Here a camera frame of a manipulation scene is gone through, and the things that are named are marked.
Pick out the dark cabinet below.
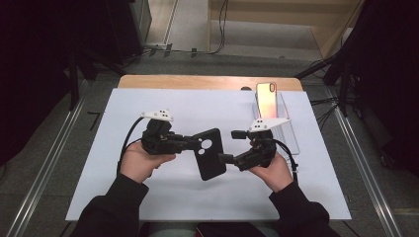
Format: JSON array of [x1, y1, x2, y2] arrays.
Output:
[[107, 0, 152, 64]]

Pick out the light wooden shelf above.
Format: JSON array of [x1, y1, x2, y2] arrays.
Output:
[[207, 0, 364, 60]]

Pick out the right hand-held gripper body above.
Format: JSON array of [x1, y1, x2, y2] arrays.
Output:
[[235, 118, 292, 172]]

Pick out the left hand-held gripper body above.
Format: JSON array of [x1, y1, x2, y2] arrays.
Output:
[[140, 109, 184, 156]]

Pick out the person's right hand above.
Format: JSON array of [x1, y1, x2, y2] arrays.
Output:
[[248, 151, 294, 194]]

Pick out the black phone case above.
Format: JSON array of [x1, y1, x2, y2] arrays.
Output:
[[192, 127, 227, 182]]

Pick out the black floor cables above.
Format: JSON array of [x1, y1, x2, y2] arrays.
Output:
[[309, 97, 341, 130]]

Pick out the clear plastic tray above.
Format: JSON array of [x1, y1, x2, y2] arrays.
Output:
[[251, 91, 300, 156]]

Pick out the aluminium floor rail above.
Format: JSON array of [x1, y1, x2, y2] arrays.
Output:
[[329, 88, 403, 237], [6, 80, 88, 237]]

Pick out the iridescent phone case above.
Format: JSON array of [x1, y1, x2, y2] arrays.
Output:
[[255, 82, 279, 120]]

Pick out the hand-held gripper cable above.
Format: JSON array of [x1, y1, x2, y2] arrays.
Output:
[[117, 117, 146, 176], [271, 138, 299, 183]]

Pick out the black hanging cable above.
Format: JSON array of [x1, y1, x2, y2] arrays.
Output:
[[210, 0, 230, 55]]

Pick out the person's left hand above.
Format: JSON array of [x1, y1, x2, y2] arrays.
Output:
[[119, 141, 177, 185]]

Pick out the black curtain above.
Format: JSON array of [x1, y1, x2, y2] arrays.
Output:
[[342, 0, 419, 179], [0, 0, 132, 167]]

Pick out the left hand-held gripper cable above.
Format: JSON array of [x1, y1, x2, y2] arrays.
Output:
[[117, 117, 146, 176]]

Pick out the black metal stand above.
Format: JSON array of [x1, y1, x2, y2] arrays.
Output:
[[67, 48, 127, 112], [294, 48, 351, 117]]

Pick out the white board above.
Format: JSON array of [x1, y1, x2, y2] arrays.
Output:
[[64, 87, 352, 222]]

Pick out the right hand-held gripper cable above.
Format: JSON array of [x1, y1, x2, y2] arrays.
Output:
[[271, 138, 299, 183]]

